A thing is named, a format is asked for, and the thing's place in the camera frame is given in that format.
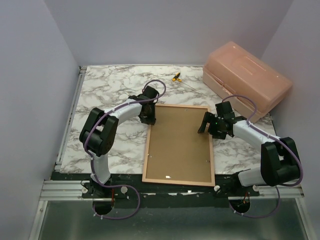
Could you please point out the yellow black T-handle hex key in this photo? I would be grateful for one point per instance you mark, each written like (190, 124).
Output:
(182, 82)

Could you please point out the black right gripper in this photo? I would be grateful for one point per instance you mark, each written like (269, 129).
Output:
(209, 118)

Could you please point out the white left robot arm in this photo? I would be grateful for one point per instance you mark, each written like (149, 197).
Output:
(99, 131)

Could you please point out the brown frame backing board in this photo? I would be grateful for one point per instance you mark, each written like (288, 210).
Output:
(178, 145)

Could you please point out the pink translucent plastic box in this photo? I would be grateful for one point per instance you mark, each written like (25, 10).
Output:
(252, 87)

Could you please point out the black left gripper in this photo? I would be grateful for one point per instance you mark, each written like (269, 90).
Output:
(151, 120)

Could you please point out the pink wooden picture frame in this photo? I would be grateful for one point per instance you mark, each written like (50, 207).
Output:
(212, 162)

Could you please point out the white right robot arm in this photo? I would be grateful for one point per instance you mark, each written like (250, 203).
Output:
(279, 158)

